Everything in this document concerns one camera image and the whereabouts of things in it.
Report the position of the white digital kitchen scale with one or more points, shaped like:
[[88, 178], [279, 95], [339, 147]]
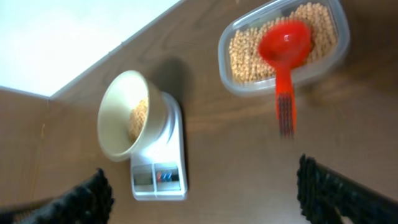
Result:
[[158, 171]]

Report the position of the cardboard box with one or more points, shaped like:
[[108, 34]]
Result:
[[22, 129]]

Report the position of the red measuring scoop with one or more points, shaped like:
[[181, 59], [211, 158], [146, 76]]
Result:
[[284, 47]]

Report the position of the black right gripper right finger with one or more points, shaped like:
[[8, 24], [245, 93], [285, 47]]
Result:
[[326, 196]]

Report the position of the beige bowl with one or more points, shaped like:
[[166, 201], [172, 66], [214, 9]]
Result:
[[122, 95]]

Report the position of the clear plastic container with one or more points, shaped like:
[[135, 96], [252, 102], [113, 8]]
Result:
[[300, 75]]

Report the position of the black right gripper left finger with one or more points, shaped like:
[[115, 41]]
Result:
[[89, 202]]

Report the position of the soybeans in bowl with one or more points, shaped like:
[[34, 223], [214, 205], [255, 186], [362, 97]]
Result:
[[137, 119]]

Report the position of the soybeans in container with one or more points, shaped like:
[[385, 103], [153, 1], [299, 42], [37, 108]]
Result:
[[246, 63]]

